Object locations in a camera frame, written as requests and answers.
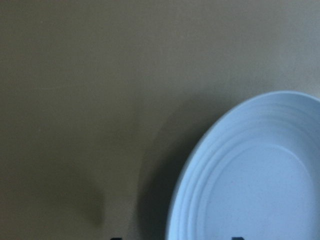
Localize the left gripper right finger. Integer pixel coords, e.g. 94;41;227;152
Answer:
231;236;244;240

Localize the blue plate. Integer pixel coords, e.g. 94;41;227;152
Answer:
165;91;320;240

